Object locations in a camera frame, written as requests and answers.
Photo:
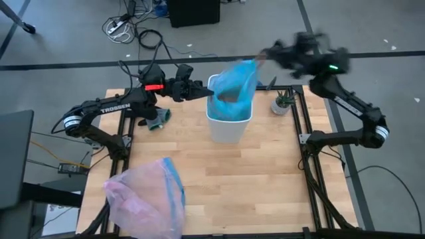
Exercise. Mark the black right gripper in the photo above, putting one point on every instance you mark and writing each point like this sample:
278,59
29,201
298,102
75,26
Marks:
300,54

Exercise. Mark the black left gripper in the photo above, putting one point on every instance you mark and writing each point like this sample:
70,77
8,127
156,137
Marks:
179,90

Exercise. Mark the blue trash bag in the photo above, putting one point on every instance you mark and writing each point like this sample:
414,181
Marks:
232,79

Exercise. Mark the white plastic trash bin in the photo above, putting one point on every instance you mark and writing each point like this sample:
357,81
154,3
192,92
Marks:
229,131

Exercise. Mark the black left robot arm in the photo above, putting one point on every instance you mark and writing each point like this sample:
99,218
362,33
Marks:
114,108

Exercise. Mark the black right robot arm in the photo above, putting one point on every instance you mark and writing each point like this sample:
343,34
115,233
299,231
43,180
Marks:
352,106

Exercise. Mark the black and teal sock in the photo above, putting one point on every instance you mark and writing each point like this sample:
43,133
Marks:
161,119

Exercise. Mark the succulent in white pot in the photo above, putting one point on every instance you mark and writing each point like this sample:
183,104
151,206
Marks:
279,108

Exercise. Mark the black box on floor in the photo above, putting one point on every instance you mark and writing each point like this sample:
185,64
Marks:
194,13

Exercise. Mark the blue item on floor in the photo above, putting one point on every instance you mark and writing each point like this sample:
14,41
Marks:
161,10

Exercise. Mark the white power strip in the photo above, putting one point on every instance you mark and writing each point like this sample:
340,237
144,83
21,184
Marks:
115,27

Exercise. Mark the black power brick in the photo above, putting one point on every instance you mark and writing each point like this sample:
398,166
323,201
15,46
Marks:
71,168

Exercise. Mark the black beam beside table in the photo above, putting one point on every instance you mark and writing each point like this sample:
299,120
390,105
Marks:
50,195

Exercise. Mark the black stand leg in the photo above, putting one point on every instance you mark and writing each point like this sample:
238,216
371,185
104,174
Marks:
28,28

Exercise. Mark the dark grey cabinet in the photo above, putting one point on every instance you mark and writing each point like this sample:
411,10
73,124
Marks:
15,159

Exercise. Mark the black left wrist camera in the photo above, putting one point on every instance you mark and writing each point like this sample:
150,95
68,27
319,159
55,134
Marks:
184,71

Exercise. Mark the black angled frame strut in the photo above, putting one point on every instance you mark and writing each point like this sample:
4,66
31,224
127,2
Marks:
272,83

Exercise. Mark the black aluminium table frame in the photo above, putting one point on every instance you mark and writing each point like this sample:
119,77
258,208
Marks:
120,164

